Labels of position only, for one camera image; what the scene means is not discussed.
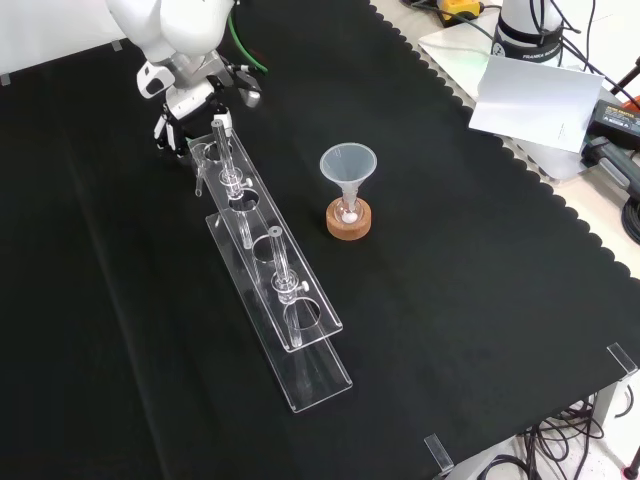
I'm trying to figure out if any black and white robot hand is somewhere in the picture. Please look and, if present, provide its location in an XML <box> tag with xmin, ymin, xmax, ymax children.
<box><xmin>136</xmin><ymin>48</ymin><xmax>234</xmax><ymax>157</ymax></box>

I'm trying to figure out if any clear glass weighing funnel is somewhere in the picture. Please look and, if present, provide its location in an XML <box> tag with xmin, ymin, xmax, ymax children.
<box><xmin>188</xmin><ymin>141</ymin><xmax>210</xmax><ymax>198</ymax></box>

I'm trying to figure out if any translucent plastic funnel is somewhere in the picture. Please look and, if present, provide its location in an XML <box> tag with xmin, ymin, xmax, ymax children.
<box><xmin>319</xmin><ymin>142</ymin><xmax>378</xmax><ymax>212</ymax></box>

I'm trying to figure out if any clear acrylic funnel stand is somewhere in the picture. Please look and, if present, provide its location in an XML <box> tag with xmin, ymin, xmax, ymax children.
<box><xmin>187</xmin><ymin>118</ymin><xmax>354</xmax><ymax>415</ymax></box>

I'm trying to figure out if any small round-bottom glass flask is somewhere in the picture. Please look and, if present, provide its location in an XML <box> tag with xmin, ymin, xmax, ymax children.
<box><xmin>335</xmin><ymin>194</ymin><xmax>363</xmax><ymax>225</ymax></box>

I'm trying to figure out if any pale board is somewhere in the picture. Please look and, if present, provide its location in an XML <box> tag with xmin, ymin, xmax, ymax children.
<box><xmin>416</xmin><ymin>21</ymin><xmax>604</xmax><ymax>182</ymax></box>

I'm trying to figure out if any yellow stop button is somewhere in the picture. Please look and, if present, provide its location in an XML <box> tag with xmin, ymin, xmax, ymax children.
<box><xmin>436</xmin><ymin>0</ymin><xmax>485</xmax><ymax>27</ymax></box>

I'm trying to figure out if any black table cloth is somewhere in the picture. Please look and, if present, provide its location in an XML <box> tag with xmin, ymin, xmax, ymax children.
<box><xmin>0</xmin><ymin>0</ymin><xmax>640</xmax><ymax>480</ymax></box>

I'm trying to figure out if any white paper sheet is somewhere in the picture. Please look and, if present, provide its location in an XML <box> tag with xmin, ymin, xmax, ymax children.
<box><xmin>468</xmin><ymin>54</ymin><xmax>606</xmax><ymax>153</ymax></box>

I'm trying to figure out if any black power adapter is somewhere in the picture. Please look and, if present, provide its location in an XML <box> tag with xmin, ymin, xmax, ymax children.
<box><xmin>588</xmin><ymin>98</ymin><xmax>640</xmax><ymax>152</ymax></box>

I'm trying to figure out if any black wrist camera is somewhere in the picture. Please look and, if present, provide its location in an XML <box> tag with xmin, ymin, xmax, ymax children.
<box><xmin>219</xmin><ymin>63</ymin><xmax>263</xmax><ymax>108</ymax></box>

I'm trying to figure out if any green cable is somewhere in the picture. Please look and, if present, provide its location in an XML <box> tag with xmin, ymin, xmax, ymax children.
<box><xmin>227</xmin><ymin>2</ymin><xmax>272</xmax><ymax>77</ymax></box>

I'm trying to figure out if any cork ring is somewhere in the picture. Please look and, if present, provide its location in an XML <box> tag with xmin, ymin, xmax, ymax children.
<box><xmin>325</xmin><ymin>198</ymin><xmax>374</xmax><ymax>242</ymax></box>

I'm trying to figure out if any coiled black cable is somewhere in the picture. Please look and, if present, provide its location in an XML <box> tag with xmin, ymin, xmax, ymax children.
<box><xmin>619</xmin><ymin>192</ymin><xmax>640</xmax><ymax>244</ymax></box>

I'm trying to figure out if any black cable bundle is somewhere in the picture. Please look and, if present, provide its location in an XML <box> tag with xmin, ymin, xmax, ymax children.
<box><xmin>479</xmin><ymin>392</ymin><xmax>640</xmax><ymax>480</ymax></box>

